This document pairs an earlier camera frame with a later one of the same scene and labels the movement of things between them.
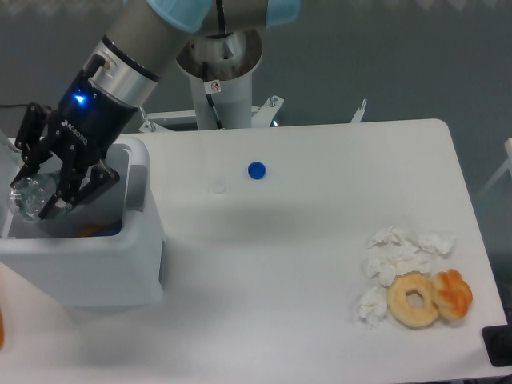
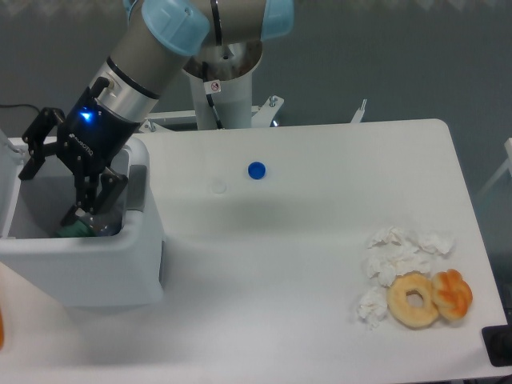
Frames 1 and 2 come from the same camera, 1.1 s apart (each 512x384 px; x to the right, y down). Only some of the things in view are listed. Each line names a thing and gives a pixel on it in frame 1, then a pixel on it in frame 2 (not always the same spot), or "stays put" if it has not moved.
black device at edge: x=498 y=340 stays put
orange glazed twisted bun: x=452 y=294 stays put
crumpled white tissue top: x=393 y=235 stays put
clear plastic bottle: x=29 y=195 to x=94 y=224
